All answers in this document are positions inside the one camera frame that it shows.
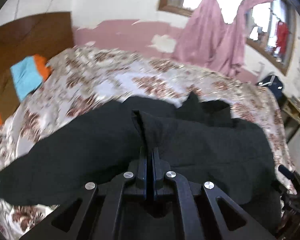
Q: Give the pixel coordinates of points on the wooden shelf desk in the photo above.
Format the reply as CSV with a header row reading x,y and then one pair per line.
x,y
291,116

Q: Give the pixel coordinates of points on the orange blue brown pillow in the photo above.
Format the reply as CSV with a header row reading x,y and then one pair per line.
x,y
19,81

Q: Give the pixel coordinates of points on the black padded jacket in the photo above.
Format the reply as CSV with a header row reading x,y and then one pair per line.
x,y
200,140

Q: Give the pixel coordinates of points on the brown wooden headboard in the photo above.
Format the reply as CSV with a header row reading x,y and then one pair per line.
x,y
44,34

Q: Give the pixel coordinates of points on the dark blue backpack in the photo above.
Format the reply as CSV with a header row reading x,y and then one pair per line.
x,y
274,84

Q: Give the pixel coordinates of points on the red hanging garment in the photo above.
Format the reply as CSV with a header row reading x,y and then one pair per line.
x,y
282,33

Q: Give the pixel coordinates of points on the pink curtain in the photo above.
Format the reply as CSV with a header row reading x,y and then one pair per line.
x,y
209,42

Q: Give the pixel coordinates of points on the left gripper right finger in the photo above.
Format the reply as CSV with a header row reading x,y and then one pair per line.
x,y
157,173

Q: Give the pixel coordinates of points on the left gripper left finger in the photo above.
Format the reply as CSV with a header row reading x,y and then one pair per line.
x,y
141,176

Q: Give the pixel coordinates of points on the floral bed cover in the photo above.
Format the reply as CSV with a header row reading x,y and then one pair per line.
x,y
84,78

